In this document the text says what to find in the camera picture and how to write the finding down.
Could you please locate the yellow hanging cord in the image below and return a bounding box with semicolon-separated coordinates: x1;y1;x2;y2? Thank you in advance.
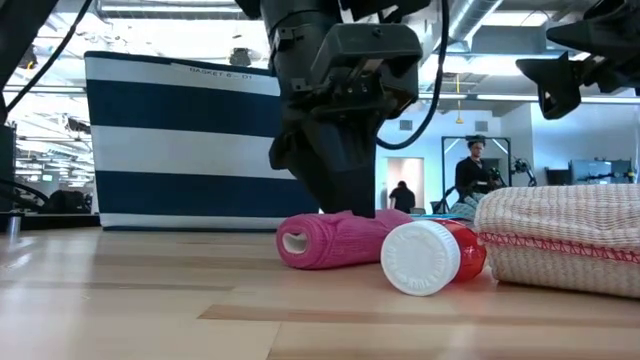
453;73;465;125

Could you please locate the black gantry frame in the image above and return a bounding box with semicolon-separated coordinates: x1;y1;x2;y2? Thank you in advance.
440;134;512;201

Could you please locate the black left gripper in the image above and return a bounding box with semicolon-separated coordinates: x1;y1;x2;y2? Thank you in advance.
262;12;424;219

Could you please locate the thin black cable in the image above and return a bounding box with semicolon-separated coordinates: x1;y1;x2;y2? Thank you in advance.
3;0;95;114

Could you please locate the beige elastic bandage red stitching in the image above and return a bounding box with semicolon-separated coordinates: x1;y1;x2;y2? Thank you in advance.
473;183;640;300

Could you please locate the orange pill bottle white cap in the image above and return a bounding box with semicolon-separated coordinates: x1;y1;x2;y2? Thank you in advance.
379;218;487;297

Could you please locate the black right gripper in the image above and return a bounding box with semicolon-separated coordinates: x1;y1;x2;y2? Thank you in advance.
515;14;640;120

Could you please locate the beige door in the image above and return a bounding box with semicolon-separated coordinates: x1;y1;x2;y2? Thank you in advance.
385;157;426;214

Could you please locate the person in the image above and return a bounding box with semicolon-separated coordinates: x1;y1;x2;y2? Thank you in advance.
388;180;417;215
453;134;501;201

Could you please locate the pink bandage roll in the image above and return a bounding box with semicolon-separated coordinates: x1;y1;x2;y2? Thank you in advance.
275;208;414;271

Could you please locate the navy white striped fabric basket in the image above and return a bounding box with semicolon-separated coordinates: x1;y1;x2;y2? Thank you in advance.
83;50;321;232

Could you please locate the black aluminium table frame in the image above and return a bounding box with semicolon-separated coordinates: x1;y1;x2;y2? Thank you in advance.
0;213;104;232

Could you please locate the blue patterned hospital gown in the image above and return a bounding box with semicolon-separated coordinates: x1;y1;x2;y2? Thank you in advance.
448;194;479;221

